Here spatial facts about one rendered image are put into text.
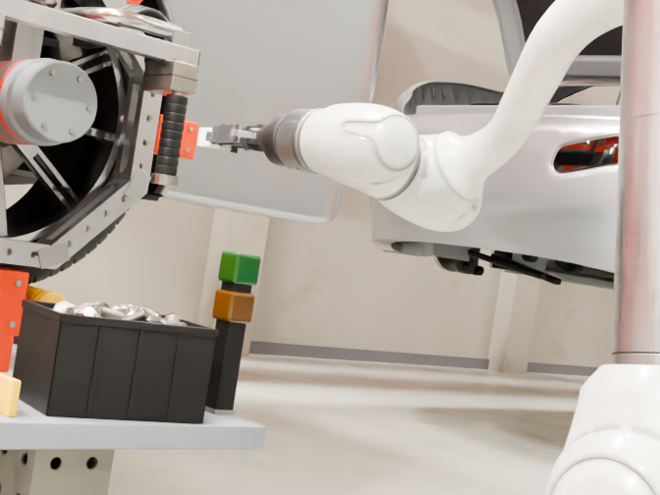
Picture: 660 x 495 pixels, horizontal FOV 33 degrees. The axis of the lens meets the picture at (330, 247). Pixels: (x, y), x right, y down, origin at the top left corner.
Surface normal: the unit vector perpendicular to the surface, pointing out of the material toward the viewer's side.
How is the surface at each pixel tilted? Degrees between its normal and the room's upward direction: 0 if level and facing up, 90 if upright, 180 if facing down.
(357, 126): 76
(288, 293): 90
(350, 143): 100
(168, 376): 90
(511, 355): 90
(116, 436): 90
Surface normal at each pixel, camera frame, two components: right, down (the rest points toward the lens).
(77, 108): 0.66, 0.09
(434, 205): 0.10, 0.76
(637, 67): -0.87, -0.13
